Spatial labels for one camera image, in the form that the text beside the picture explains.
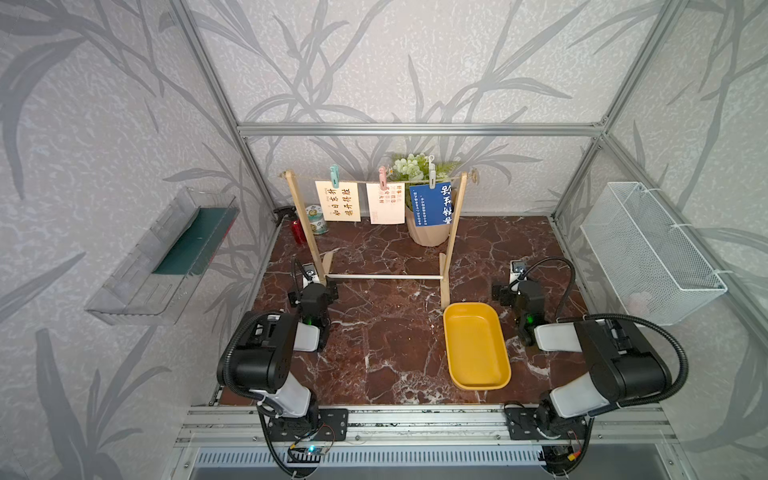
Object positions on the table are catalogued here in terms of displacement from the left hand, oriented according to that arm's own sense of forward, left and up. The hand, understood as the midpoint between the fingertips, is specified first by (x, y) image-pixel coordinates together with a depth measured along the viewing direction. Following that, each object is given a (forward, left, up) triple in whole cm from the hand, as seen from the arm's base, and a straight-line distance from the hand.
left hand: (311, 278), depth 93 cm
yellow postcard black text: (+5, -12, +28) cm, 31 cm away
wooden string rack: (+3, -43, -5) cm, 44 cm away
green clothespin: (+38, -4, +13) cm, 40 cm away
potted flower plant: (+19, -41, 0) cm, 45 cm away
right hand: (+1, -64, +1) cm, 64 cm away
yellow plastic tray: (-20, -51, -7) cm, 55 cm away
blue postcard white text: (+4, -36, +28) cm, 46 cm away
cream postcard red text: (+4, -24, +28) cm, 37 cm away
